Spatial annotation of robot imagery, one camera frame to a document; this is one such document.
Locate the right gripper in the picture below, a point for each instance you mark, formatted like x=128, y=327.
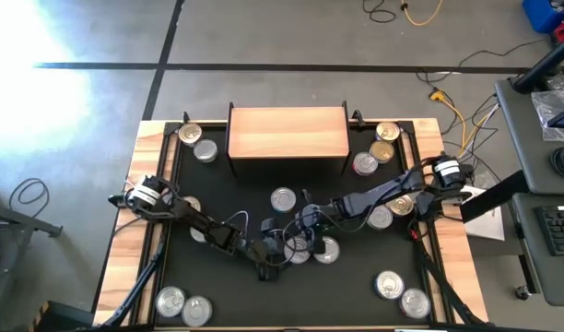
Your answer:
x=316, y=219

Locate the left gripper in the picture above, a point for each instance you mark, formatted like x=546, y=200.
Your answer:
x=266, y=249

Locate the teal skipjack tuna can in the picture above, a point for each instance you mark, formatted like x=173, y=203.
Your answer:
x=170, y=301
x=298, y=252

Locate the blue albacore tuna can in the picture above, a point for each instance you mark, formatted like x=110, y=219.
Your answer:
x=389, y=284
x=330, y=251

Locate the red label tuna can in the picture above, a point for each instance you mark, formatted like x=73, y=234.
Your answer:
x=365, y=163

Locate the green albacore can gold lid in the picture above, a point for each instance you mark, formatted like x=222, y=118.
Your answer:
x=382, y=151

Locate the silver lid tuna can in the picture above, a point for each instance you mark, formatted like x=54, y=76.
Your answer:
x=415, y=303

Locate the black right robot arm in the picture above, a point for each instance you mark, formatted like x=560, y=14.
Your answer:
x=379, y=193

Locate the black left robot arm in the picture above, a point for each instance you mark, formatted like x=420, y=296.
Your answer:
x=208, y=228

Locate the Bumble Bee light tuna can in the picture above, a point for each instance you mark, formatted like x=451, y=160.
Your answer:
x=205, y=150
x=196, y=236

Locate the red connector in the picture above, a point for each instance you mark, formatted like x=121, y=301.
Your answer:
x=412, y=234

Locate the black table clamp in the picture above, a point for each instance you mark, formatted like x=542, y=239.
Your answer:
x=186, y=117
x=357, y=117

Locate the white paper sheet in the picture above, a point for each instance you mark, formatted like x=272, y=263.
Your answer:
x=487, y=226

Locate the black desk support bar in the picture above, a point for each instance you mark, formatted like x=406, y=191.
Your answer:
x=494, y=197

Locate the black box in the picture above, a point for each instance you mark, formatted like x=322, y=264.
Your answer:
x=61, y=320

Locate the desk caster wheel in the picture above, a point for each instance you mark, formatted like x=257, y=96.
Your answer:
x=521, y=292

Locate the grey desk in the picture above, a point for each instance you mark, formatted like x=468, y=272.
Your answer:
x=531, y=276
x=526, y=152

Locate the black keyboard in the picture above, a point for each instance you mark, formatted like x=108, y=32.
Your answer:
x=560, y=228

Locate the clear plastic bag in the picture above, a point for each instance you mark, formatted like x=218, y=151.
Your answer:
x=547, y=103

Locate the black monitor pole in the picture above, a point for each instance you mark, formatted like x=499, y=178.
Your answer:
x=544, y=64

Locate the blue plastic bin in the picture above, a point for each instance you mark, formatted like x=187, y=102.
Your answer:
x=542, y=14

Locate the wooden shelf black frame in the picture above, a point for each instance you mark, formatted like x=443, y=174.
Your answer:
x=286, y=133

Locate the black diagonal frame strut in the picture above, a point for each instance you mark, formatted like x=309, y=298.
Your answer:
x=449, y=295
x=137, y=286

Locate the black aluminium table frame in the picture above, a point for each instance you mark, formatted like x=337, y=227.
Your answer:
x=171, y=128

